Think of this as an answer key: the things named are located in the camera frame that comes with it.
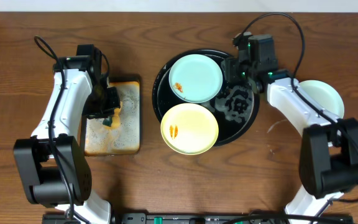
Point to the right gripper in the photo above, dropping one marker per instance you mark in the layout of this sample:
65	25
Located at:
230	70

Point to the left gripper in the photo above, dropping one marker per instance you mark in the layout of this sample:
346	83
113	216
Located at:
112	96

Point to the green yellow sponge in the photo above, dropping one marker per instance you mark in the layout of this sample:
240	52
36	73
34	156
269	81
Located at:
113	122

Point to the light blue plate top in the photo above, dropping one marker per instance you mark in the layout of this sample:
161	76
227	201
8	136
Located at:
195	78

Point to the light blue plate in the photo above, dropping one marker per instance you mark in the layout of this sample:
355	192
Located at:
195	78
325	95

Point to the yellow plate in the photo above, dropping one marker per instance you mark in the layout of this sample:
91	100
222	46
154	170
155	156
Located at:
189	129

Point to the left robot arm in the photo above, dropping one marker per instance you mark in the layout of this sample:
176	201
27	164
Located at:
51	163

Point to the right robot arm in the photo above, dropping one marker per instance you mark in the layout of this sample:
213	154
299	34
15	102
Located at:
328	165

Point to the black round tray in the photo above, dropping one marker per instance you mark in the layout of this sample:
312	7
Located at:
235	107

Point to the black rectangular soapy tray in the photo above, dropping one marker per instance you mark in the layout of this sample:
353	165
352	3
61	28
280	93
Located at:
123	136

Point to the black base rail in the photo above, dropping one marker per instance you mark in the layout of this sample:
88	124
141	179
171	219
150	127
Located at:
255	218

